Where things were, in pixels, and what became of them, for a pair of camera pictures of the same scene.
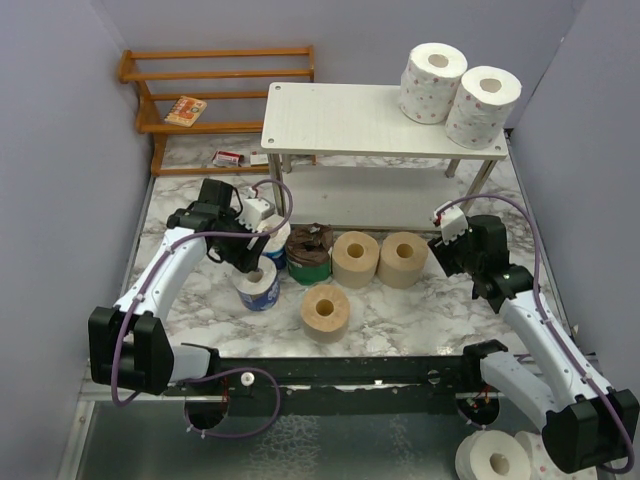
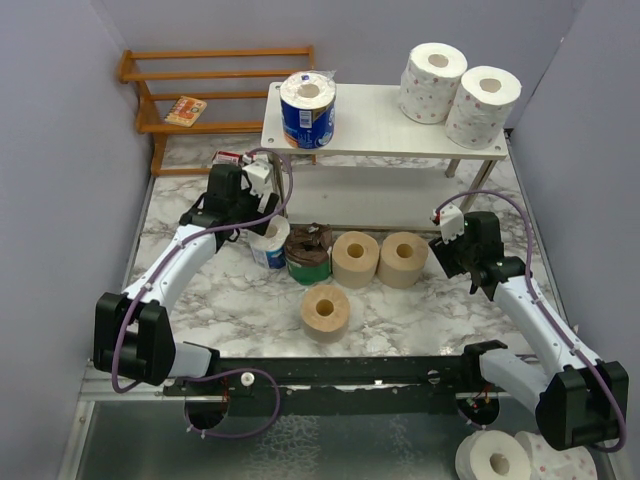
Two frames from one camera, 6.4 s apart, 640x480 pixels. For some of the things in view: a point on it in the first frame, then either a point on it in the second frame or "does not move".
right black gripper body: (456, 256) does not move
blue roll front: (258, 290) → (308, 102)
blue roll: (278, 241) does not move
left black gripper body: (235, 249) → (246, 209)
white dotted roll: (431, 82) does not move
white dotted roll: (482, 107) does not move
